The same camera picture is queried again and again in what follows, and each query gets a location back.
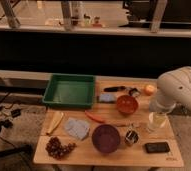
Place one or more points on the orange apple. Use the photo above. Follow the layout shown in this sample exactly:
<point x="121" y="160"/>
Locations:
<point x="149" y="89"/>

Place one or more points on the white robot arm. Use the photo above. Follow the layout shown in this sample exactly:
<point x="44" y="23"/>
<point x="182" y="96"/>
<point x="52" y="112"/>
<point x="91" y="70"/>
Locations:
<point x="172" y="87"/>

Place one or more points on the blue sponge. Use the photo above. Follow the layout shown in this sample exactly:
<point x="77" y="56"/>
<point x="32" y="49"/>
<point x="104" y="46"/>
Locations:
<point x="107" y="98"/>

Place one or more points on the green plastic tray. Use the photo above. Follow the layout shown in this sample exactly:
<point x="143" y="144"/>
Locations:
<point x="70" y="91"/>

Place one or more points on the orange bowl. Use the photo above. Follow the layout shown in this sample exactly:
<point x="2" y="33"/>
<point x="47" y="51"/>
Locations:
<point x="126" y="104"/>

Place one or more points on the small dark metal object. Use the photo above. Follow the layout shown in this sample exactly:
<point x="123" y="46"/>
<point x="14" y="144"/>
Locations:
<point x="134" y="92"/>

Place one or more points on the metal fork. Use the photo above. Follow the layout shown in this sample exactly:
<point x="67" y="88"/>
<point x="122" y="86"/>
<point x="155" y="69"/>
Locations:
<point x="132" y="125"/>

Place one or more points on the light blue cloth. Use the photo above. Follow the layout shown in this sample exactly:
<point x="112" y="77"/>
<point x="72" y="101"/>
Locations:
<point x="77" y="128"/>

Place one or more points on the yellow banana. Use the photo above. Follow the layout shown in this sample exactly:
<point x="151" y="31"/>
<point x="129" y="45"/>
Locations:
<point x="57" y="117"/>

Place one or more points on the purple bowl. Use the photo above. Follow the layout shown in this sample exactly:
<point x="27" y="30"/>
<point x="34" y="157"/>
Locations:
<point x="106" y="138"/>

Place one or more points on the small metal can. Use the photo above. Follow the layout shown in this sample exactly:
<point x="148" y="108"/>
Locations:
<point x="131" y="137"/>

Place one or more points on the clear glass cup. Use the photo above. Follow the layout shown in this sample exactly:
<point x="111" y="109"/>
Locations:
<point x="156" y="121"/>

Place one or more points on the bunch of red grapes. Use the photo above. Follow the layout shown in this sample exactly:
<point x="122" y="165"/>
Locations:
<point x="57" y="150"/>

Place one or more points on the black smartphone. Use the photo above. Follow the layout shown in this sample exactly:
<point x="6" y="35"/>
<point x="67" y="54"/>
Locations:
<point x="157" y="147"/>

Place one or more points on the black handled tool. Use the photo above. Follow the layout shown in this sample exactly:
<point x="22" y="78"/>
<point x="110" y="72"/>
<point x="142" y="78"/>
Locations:
<point x="114" y="89"/>

